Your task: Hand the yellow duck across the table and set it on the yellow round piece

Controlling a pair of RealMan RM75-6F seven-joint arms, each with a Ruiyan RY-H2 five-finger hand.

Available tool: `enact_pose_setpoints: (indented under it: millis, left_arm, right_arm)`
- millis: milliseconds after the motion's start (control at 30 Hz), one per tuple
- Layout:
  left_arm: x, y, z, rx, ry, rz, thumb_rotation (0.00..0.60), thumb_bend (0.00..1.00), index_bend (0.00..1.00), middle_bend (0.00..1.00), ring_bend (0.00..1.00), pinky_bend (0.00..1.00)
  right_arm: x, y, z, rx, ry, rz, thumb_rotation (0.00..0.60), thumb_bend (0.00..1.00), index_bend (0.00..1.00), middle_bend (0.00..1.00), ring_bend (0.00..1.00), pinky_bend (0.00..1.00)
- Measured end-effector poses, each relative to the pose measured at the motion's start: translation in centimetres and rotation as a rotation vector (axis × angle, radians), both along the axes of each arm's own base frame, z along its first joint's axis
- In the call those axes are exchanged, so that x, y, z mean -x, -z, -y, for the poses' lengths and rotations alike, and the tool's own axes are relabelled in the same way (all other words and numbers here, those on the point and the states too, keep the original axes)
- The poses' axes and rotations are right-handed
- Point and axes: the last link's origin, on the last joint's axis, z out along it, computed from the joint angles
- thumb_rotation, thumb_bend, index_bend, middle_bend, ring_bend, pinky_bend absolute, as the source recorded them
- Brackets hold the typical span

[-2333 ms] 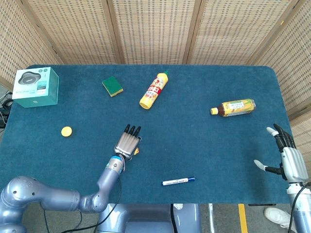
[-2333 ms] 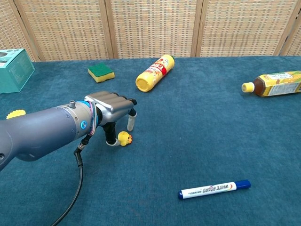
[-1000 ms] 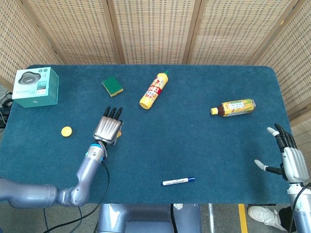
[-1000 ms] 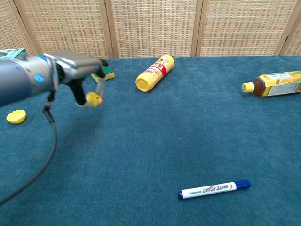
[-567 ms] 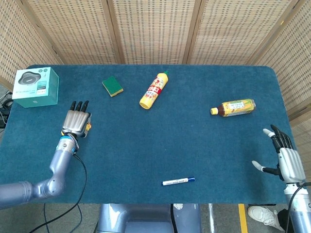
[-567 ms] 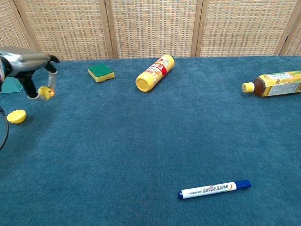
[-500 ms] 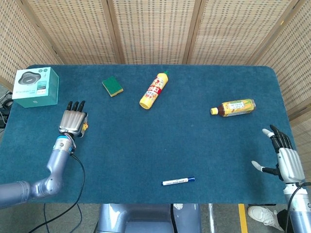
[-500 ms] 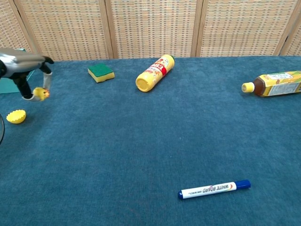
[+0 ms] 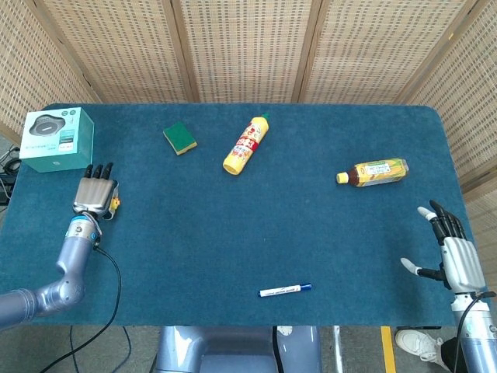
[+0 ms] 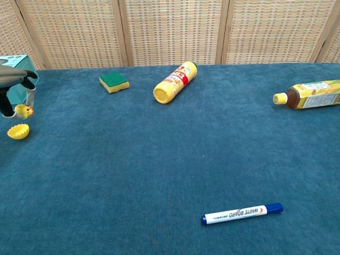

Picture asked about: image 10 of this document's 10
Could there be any teal speaker box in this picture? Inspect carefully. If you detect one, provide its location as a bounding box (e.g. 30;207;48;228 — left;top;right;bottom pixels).
0;55;40;106

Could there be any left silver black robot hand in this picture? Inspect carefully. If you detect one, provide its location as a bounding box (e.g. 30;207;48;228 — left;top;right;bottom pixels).
0;63;39;119

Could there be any yellow round disc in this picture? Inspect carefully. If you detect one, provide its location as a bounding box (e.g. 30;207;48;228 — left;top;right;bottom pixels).
6;124;31;140

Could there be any tea bottle yellow label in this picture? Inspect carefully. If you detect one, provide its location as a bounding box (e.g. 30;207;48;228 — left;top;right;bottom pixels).
272;79;340;110

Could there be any blue whiteboard marker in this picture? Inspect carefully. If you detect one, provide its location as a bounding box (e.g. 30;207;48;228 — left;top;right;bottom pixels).
200;202;284;226

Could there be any blue felt table cover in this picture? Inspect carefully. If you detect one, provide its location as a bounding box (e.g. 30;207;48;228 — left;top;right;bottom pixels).
0;62;340;255

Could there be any green yellow sponge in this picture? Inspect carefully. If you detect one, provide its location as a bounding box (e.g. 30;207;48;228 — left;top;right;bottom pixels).
99;72;131;95

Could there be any woven bamboo screen panel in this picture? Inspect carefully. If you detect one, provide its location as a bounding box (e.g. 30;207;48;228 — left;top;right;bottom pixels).
309;10;340;64
215;0;340;65
9;0;135;70
0;0;47;70
111;0;231;67

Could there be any yellow squeeze bottle red label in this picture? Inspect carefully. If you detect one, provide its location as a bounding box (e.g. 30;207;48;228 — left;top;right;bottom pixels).
152;61;198;105

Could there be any small yellow orange toy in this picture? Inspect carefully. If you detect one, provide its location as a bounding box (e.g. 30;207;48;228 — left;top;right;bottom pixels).
14;104;35;120

